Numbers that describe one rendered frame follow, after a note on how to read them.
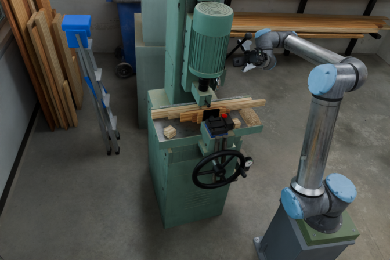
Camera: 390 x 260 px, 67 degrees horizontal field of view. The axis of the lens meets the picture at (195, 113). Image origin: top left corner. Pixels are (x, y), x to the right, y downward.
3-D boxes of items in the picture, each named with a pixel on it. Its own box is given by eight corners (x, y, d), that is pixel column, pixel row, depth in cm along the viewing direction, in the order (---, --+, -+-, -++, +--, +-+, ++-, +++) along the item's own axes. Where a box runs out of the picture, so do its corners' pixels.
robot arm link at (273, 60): (260, 55, 170) (262, 72, 170) (252, 52, 160) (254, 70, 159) (276, 51, 165) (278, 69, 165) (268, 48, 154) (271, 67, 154)
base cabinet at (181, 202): (163, 230, 206) (166, 165, 160) (147, 166, 247) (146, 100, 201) (221, 215, 219) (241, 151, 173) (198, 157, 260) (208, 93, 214)
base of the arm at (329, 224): (325, 194, 166) (332, 184, 160) (346, 225, 153) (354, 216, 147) (296, 200, 161) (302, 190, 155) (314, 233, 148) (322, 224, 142)
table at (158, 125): (162, 164, 144) (162, 156, 140) (150, 123, 165) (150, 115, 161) (270, 144, 162) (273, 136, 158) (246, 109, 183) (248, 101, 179)
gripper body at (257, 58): (257, 46, 140) (266, 49, 150) (241, 50, 145) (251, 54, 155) (260, 61, 140) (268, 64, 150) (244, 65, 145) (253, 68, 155)
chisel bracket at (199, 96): (198, 108, 156) (199, 96, 151) (190, 93, 166) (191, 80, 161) (210, 107, 158) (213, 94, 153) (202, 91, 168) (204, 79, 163)
